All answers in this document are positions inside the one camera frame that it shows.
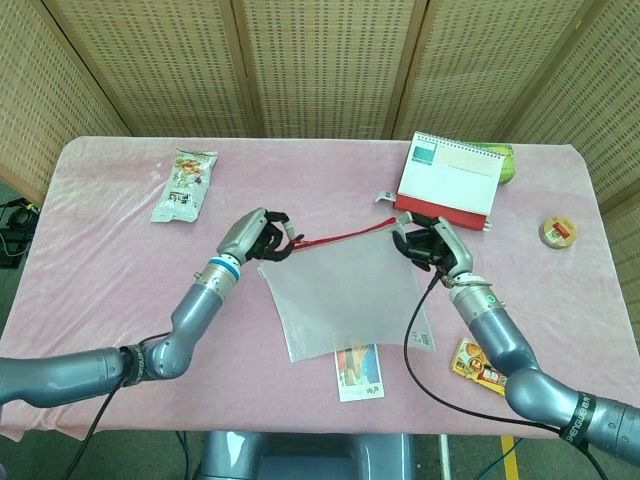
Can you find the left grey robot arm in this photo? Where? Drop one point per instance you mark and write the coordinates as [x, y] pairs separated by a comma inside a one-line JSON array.
[[190, 320]]

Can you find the round wooden tin red label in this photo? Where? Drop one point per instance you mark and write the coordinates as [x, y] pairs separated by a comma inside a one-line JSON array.
[[558, 232]]

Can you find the white red desk calendar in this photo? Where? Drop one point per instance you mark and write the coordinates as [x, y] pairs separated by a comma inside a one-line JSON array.
[[445, 185]]

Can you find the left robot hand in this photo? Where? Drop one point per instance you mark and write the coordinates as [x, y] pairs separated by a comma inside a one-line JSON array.
[[242, 235]]

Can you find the grey robot torso base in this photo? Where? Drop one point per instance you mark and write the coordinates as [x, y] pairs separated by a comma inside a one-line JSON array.
[[305, 457]]

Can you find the silver snack packet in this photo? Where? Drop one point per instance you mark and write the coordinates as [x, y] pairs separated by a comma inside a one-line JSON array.
[[185, 185]]

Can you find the pink tablecloth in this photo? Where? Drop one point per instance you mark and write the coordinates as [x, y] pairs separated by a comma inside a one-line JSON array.
[[320, 170]]

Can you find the green packet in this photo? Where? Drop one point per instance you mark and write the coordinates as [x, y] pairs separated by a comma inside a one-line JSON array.
[[507, 167]]

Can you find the white table leg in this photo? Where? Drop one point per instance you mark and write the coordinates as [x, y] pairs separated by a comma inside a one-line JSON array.
[[445, 457]]

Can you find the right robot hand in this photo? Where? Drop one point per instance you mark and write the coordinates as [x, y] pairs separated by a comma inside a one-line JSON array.
[[452, 247]]

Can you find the colourful photo card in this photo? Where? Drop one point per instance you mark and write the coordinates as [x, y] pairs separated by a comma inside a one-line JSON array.
[[360, 380]]

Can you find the black floor equipment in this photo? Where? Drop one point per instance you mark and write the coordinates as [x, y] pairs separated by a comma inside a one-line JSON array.
[[17, 225]]

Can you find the yellow curry box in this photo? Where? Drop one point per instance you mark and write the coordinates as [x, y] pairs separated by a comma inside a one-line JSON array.
[[467, 362]]

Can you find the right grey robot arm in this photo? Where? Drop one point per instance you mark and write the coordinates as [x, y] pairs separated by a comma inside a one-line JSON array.
[[500, 335]]

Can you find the clear mesh zipper pouch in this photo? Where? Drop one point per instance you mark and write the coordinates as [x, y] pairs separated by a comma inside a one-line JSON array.
[[345, 295]]

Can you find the wooden rattan folding screen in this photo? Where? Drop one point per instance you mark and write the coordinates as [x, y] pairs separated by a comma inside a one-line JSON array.
[[320, 65]]

